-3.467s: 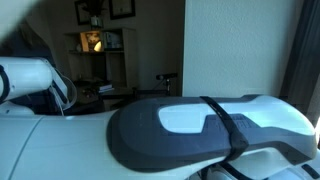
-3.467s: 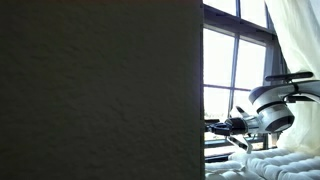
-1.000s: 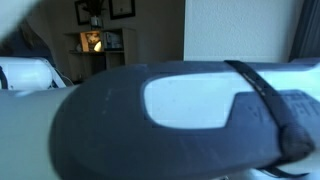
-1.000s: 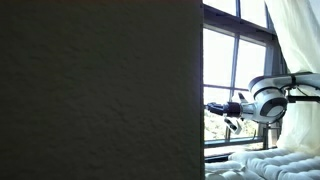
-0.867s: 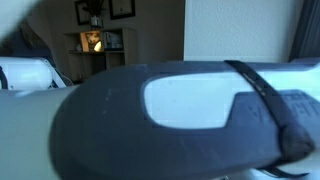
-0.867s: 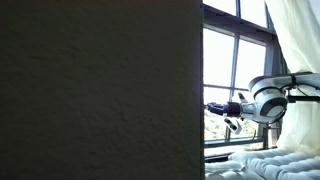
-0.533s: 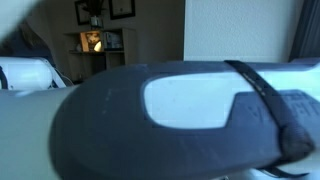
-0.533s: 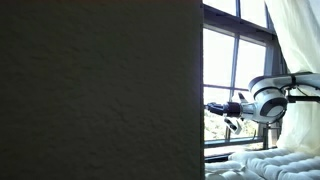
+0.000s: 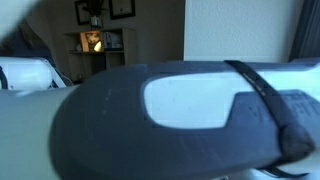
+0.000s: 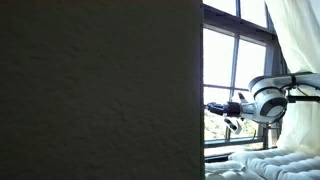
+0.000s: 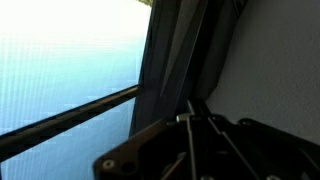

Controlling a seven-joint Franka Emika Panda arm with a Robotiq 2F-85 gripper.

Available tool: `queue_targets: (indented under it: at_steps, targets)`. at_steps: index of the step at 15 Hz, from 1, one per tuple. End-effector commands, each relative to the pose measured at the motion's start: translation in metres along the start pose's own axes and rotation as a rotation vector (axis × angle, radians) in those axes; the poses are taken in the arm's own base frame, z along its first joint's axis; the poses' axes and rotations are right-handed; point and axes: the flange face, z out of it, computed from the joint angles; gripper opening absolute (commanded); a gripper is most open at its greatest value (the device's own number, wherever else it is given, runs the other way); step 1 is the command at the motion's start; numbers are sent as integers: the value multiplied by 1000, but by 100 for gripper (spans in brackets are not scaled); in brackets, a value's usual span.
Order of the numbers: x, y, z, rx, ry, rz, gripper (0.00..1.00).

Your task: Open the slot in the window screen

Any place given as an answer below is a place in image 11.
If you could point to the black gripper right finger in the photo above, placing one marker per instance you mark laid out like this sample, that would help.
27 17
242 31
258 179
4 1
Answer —
220 125

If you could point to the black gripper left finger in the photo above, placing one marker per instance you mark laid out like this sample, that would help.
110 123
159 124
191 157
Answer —
186 133

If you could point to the dark window frame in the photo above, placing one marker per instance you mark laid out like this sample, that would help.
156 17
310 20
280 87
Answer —
173 50

